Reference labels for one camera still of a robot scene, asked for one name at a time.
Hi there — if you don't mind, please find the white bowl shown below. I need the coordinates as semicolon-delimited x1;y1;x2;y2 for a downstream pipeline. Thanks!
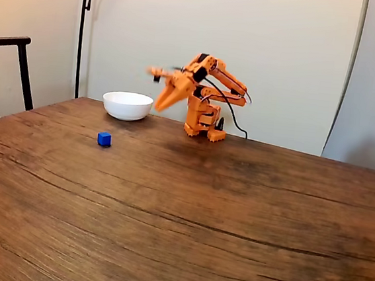
100;89;155;124

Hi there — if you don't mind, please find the orange table clamp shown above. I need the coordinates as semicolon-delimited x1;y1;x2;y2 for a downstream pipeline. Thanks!
206;115;228;144

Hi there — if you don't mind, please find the black camera cable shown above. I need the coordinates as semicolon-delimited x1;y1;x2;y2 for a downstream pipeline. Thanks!
165;65;255;140

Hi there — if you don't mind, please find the blue cube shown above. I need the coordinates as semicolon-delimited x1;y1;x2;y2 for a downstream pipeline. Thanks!
96;131;113;149

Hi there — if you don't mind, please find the grey curved pole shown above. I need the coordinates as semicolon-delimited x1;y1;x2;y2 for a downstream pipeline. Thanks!
320;0;371;161

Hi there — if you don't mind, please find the black floor lamp stand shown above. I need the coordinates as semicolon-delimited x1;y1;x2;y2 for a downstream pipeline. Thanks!
72;0;101;100

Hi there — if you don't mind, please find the orange gripper camera mount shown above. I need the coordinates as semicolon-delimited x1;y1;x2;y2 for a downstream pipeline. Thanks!
145;63;176;85

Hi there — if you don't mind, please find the black chair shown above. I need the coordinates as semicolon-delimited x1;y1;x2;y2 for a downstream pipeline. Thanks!
0;34;41;123

